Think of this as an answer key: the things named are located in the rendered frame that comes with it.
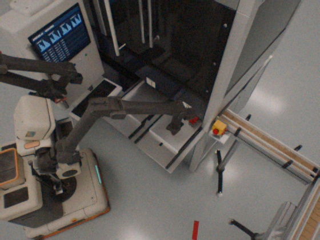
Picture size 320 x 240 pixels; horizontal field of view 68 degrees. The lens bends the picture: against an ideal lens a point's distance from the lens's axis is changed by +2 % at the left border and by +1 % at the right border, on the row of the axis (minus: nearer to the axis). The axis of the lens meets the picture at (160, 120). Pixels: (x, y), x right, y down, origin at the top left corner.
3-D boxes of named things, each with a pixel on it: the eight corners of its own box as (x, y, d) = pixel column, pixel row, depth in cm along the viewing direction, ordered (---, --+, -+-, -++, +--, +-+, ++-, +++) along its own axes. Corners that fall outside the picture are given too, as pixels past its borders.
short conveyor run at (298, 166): (213, 126, 174) (218, 115, 160) (224, 113, 180) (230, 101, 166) (304, 187, 150) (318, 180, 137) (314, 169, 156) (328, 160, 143)
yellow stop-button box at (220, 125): (216, 122, 162) (219, 117, 156) (226, 128, 159) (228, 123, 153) (211, 130, 159) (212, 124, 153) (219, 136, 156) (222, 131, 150)
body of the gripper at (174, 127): (183, 125, 141) (186, 118, 136) (174, 135, 136) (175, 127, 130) (175, 119, 144) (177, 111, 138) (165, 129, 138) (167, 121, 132)
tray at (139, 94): (146, 80, 192) (146, 77, 189) (170, 96, 183) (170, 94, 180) (116, 106, 179) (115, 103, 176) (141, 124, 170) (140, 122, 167)
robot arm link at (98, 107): (91, 89, 100) (96, 107, 95) (118, 96, 110) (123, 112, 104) (52, 147, 123) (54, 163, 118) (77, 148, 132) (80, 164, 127)
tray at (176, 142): (178, 102, 181) (179, 99, 178) (206, 120, 172) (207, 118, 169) (149, 131, 167) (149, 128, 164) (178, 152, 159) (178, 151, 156)
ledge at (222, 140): (218, 122, 174) (219, 120, 172) (233, 131, 169) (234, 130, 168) (207, 134, 168) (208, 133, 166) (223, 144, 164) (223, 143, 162)
